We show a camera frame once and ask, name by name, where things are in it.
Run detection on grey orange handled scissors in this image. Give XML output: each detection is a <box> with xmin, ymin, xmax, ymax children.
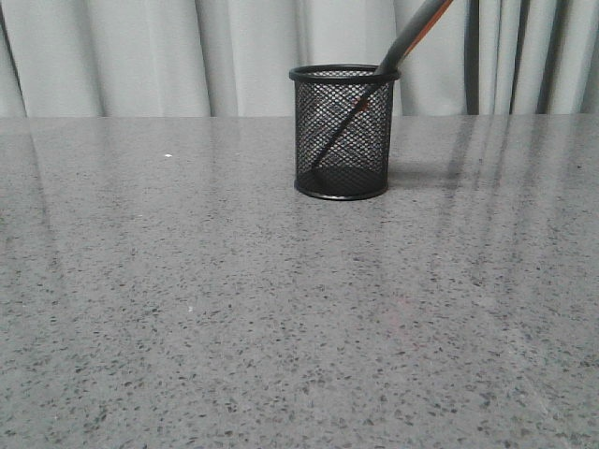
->
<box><xmin>312</xmin><ymin>0</ymin><xmax>452</xmax><ymax>168</ymax></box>

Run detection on grey white curtain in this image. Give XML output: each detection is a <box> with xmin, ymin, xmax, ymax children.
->
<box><xmin>1</xmin><ymin>1</ymin><xmax>598</xmax><ymax>117</ymax></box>

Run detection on black mesh pen bucket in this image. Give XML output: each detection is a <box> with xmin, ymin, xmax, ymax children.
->
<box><xmin>289</xmin><ymin>65</ymin><xmax>400</xmax><ymax>200</ymax></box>

